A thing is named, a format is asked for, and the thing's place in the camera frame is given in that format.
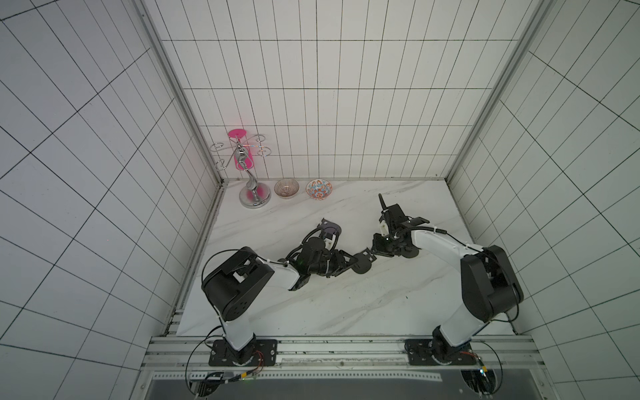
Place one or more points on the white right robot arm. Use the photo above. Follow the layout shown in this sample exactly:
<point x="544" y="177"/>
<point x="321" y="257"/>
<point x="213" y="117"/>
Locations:
<point x="489" y="286"/>

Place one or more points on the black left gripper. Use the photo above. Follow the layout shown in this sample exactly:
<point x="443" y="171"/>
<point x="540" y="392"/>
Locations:
<point x="340" y="264"/>

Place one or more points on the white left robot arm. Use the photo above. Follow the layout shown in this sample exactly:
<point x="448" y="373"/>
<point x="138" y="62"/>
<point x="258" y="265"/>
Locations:
<point x="232" y="280"/>

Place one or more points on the chrome cup holder stand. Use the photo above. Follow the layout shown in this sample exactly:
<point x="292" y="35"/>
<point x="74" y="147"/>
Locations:
<point x="255" y="194"/>

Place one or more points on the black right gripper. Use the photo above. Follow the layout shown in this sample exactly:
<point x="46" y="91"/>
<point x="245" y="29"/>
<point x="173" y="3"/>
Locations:
<point x="391" y="217"/>

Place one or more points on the brown striped glass bowl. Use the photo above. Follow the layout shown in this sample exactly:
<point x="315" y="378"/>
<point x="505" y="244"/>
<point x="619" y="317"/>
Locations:
<point x="286" y="188"/>

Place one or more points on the pink plastic cup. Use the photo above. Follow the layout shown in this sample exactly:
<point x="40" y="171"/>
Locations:
<point x="242" y="153"/>

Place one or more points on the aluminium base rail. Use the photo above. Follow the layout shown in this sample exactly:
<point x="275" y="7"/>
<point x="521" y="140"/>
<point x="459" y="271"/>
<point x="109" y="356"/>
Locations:
<point x="316" y="357"/>

